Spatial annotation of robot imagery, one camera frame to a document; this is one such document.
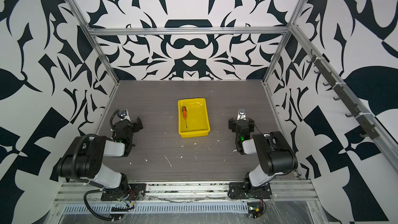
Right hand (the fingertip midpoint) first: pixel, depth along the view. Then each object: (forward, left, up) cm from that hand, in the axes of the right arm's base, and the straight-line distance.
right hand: (242, 116), depth 94 cm
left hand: (0, +67, +3) cm, 67 cm away
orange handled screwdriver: (+5, +35, -4) cm, 35 cm away
